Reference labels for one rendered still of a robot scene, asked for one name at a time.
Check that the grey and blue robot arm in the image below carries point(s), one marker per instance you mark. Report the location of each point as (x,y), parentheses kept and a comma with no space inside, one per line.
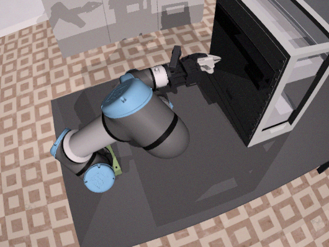
(135,110)

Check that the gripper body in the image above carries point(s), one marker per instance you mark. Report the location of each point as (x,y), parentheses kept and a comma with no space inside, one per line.
(187,72)

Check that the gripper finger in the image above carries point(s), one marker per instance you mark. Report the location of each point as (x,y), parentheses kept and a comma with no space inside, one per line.
(207,69)
(204,59)

